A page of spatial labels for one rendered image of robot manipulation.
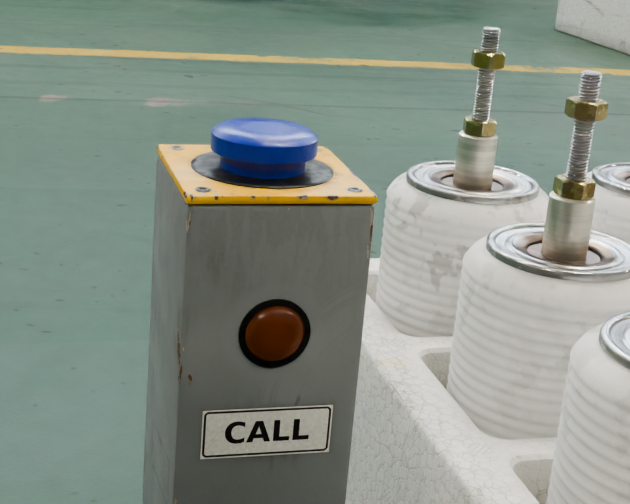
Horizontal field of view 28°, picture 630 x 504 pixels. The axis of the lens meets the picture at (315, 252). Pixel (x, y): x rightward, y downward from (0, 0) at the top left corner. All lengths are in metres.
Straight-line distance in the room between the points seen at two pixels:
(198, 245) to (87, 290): 0.78
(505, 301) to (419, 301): 0.12
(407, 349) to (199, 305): 0.24
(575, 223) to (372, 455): 0.16
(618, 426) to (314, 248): 0.14
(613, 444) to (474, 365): 0.13
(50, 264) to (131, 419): 0.34
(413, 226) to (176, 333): 0.26
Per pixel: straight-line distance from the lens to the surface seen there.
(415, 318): 0.70
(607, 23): 2.99
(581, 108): 0.59
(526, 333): 0.59
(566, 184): 0.60
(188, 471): 0.48
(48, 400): 1.00
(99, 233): 1.37
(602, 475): 0.51
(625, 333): 0.52
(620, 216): 0.73
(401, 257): 0.70
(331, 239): 0.45
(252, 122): 0.48
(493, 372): 0.60
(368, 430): 0.66
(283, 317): 0.45
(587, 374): 0.50
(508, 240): 0.62
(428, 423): 0.59
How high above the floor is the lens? 0.44
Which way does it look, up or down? 19 degrees down
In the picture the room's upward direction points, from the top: 5 degrees clockwise
